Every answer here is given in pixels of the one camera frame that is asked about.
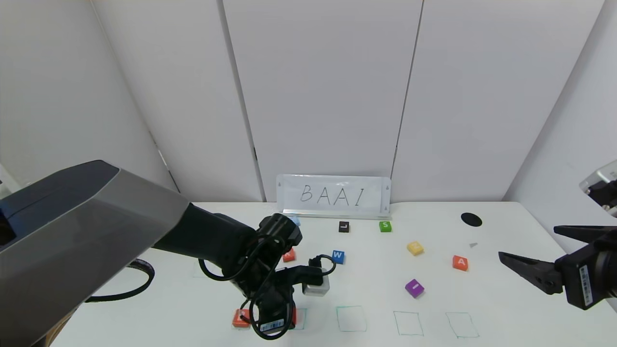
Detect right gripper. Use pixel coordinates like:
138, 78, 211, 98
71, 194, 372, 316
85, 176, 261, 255
498, 225, 617, 310

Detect white BAAI sign card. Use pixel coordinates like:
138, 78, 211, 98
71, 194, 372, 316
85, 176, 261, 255
277, 174, 391, 215

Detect metal-framed whiteboard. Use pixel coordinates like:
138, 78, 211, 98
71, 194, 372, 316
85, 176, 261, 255
284, 209, 392, 221

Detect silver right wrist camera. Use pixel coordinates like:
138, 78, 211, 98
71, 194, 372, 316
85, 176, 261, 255
580, 161, 617, 217

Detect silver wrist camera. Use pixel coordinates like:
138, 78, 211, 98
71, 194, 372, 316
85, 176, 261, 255
580, 161, 617, 217
302, 275, 331, 297

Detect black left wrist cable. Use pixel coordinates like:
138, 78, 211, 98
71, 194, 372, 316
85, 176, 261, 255
199, 235, 337, 333

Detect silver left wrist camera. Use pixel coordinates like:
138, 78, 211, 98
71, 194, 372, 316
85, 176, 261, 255
302, 275, 331, 297

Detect braided left arm cable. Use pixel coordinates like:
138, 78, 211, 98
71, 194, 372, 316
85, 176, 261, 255
87, 259, 155, 303

